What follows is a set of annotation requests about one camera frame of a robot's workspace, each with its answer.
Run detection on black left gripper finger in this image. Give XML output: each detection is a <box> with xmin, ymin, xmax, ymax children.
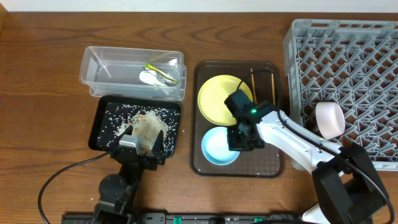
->
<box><xmin>152</xmin><ymin>130</ymin><xmax>164</xmax><ymax>154</ymax></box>
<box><xmin>119</xmin><ymin>125</ymin><xmax>133</xmax><ymax>138</ymax></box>

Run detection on rice food leftovers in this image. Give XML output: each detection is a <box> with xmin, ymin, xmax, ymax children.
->
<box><xmin>96</xmin><ymin>103</ymin><xmax>180</xmax><ymax>157</ymax></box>

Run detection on blue bowl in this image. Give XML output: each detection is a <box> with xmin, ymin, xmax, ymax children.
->
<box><xmin>201</xmin><ymin>126</ymin><xmax>240</xmax><ymax>166</ymax></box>

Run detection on green snack wrapper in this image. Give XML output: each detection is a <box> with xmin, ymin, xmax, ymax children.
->
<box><xmin>144</xmin><ymin>63</ymin><xmax>178</xmax><ymax>84</ymax></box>

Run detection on pink bowl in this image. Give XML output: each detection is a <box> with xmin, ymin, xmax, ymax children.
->
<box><xmin>315</xmin><ymin>102</ymin><xmax>345</xmax><ymax>140</ymax></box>

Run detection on white cup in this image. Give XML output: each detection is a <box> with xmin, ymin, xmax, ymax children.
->
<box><xmin>290</xmin><ymin>157</ymin><xmax>307</xmax><ymax>171</ymax></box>

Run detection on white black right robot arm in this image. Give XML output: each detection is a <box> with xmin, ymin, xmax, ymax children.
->
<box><xmin>224</xmin><ymin>98</ymin><xmax>396</xmax><ymax>223</ymax></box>

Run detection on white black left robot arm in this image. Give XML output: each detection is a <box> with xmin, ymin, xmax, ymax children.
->
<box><xmin>90</xmin><ymin>126</ymin><xmax>165</xmax><ymax>224</ymax></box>

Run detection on black food waste tray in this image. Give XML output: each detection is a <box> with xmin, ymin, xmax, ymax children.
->
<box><xmin>88</xmin><ymin>95</ymin><xmax>181</xmax><ymax>157</ymax></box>

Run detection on white crumpled paper waste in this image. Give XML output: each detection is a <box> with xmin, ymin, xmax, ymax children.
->
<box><xmin>139</xmin><ymin>70</ymin><xmax>175</xmax><ymax>96</ymax></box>

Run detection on clear plastic waste bin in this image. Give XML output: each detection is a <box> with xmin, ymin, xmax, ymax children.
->
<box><xmin>80</xmin><ymin>46</ymin><xmax>187</xmax><ymax>101</ymax></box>

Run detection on grey dishwasher rack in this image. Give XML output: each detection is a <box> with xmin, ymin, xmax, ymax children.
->
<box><xmin>283</xmin><ymin>19</ymin><xmax>397</xmax><ymax>171</ymax></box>

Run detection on left wooden chopstick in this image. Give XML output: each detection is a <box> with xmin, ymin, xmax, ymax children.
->
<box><xmin>251</xmin><ymin>68</ymin><xmax>257</xmax><ymax>104</ymax></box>

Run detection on yellow round plate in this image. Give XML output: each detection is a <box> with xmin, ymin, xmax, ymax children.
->
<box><xmin>197</xmin><ymin>75</ymin><xmax>241</xmax><ymax>126</ymax></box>

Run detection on brown serving tray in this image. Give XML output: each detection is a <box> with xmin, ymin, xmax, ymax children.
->
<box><xmin>190</xmin><ymin>61</ymin><xmax>284</xmax><ymax>178</ymax></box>

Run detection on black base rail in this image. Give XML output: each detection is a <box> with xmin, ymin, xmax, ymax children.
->
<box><xmin>61</xmin><ymin>211</ymin><xmax>304</xmax><ymax>224</ymax></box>

